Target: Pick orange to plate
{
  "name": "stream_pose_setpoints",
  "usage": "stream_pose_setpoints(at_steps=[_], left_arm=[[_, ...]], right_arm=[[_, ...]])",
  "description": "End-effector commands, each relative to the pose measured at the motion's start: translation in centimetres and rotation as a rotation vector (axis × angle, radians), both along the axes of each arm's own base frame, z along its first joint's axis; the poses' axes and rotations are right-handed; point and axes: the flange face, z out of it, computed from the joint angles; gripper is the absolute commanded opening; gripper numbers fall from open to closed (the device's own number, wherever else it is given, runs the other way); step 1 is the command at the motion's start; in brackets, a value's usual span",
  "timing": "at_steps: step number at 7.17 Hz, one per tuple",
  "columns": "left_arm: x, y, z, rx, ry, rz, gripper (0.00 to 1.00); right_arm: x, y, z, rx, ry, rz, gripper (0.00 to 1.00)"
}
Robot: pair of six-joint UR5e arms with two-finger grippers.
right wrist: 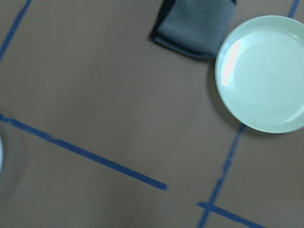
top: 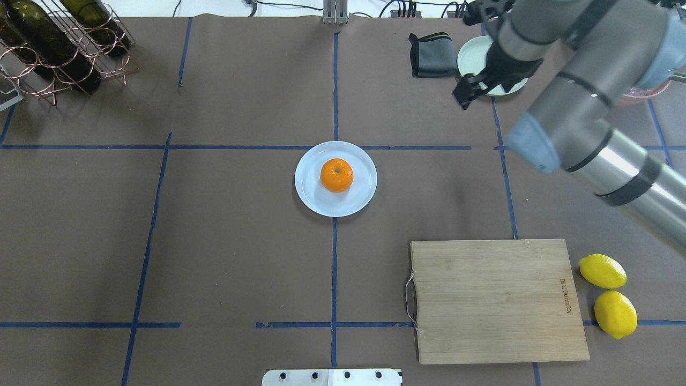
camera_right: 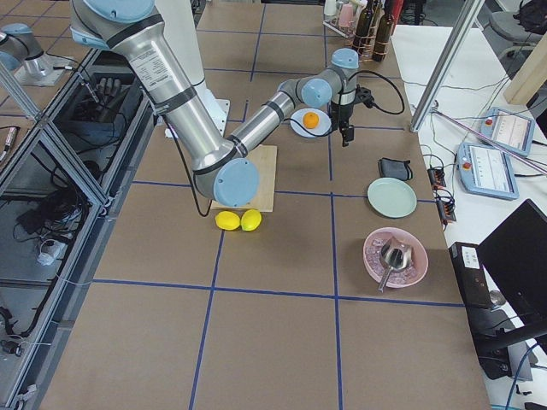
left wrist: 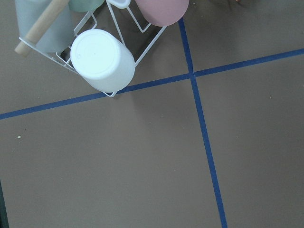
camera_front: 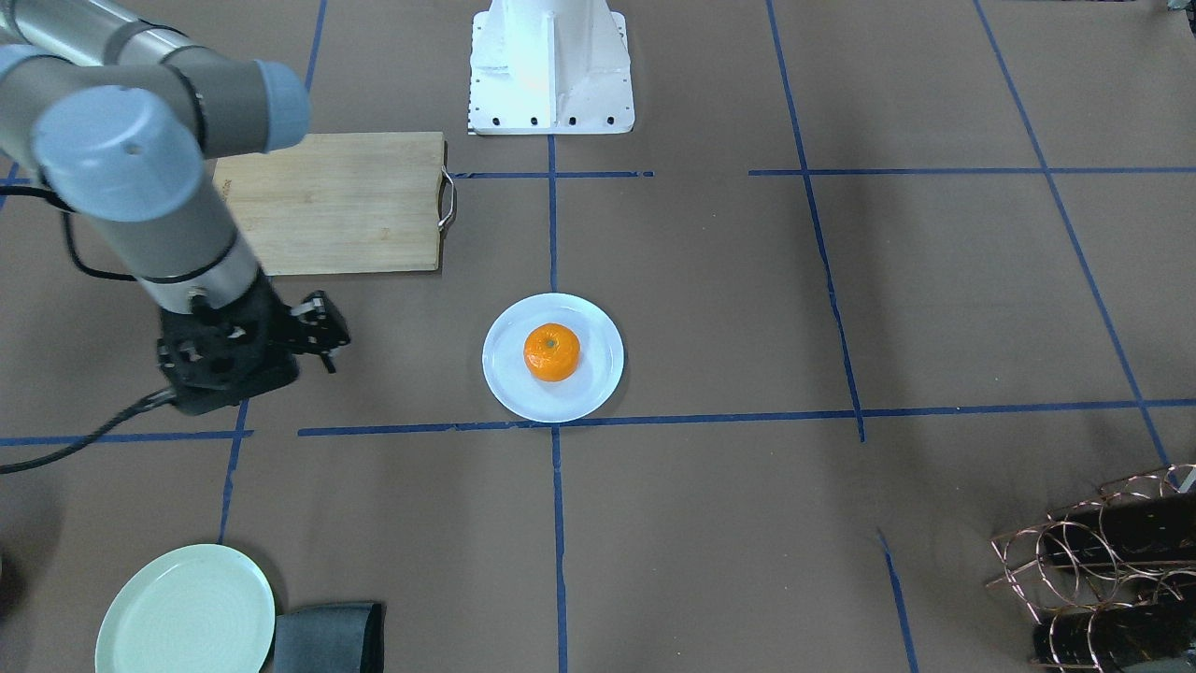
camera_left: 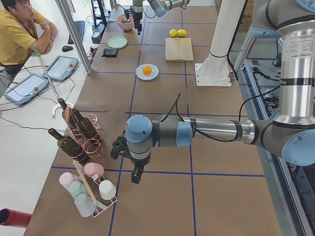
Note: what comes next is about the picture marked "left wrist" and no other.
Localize green cup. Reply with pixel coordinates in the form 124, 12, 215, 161
68, 0, 105, 12

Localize pink cup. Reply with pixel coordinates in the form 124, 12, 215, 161
135, 0, 190, 27

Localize white cup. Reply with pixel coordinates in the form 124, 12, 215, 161
70, 29, 135, 93

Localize wooden rack handle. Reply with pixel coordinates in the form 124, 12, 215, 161
14, 0, 69, 57

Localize grey blue cup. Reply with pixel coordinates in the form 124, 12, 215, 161
15, 0, 74, 57

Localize white wire cup rack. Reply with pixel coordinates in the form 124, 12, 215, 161
18, 0, 168, 98

